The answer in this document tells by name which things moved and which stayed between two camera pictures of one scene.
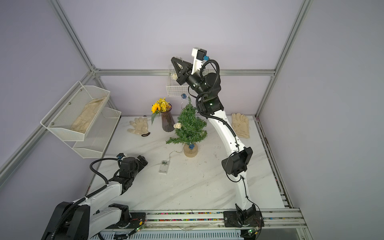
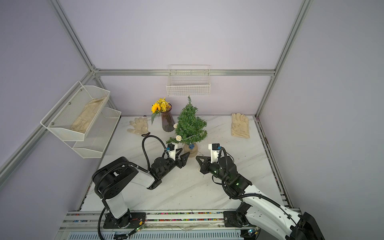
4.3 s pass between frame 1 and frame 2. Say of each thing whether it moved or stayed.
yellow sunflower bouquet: stayed
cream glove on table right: stayed
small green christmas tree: stayed
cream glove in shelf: stayed
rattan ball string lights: moved
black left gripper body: moved
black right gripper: moved
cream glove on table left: stayed
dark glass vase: stayed
